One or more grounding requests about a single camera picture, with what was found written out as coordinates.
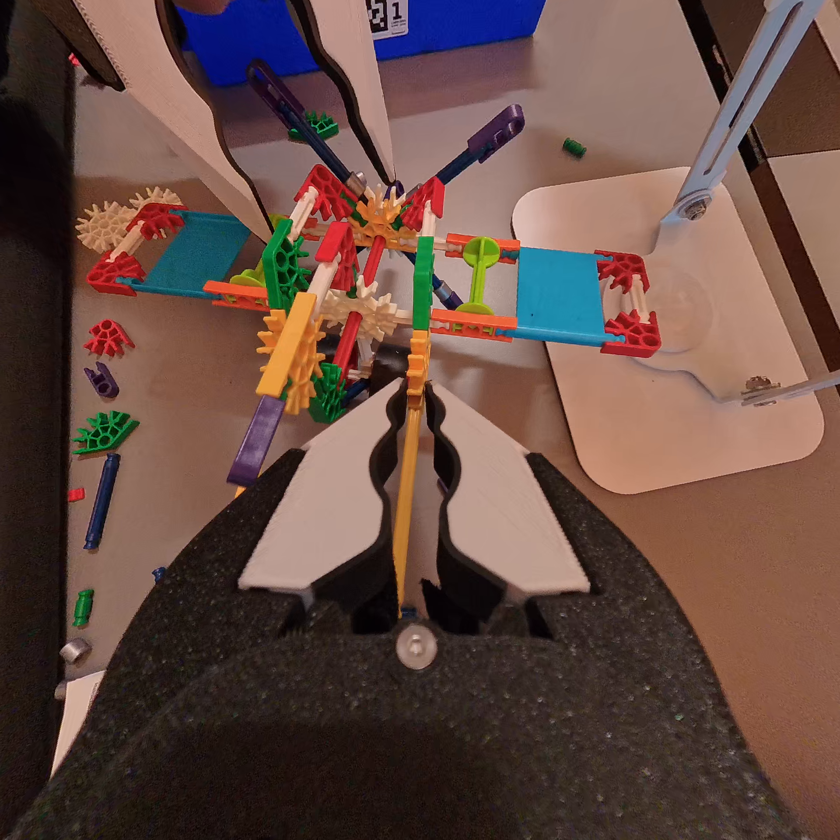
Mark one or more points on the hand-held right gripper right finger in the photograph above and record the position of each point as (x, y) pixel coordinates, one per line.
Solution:
(512, 518)

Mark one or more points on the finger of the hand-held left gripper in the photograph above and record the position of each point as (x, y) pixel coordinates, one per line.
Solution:
(354, 65)
(170, 98)

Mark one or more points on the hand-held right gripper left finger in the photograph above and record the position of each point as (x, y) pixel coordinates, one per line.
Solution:
(315, 518)

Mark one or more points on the green fan connector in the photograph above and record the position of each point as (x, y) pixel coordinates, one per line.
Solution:
(285, 262)
(105, 433)

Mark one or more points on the colourful toy rod airplane model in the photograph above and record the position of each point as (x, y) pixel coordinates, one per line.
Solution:
(558, 295)

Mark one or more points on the person's left hand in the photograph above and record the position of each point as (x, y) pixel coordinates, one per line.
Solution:
(203, 5)

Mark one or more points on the white snowflake connector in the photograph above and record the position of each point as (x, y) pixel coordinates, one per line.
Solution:
(98, 226)
(157, 197)

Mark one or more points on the blue bin with square tag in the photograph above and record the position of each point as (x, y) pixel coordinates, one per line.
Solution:
(459, 26)

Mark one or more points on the white stand with wooden board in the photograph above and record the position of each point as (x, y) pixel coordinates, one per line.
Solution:
(722, 446)

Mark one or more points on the green short rod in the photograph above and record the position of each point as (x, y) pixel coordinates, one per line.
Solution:
(574, 148)
(83, 607)

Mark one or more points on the red fan connector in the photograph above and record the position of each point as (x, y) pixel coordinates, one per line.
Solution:
(108, 338)

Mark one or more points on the purple clip connector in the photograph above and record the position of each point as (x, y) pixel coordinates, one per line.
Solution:
(103, 382)

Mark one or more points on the white instruction booklet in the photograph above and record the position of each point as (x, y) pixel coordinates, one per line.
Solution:
(72, 722)

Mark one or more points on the black table inset panel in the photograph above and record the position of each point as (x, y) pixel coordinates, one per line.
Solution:
(800, 111)

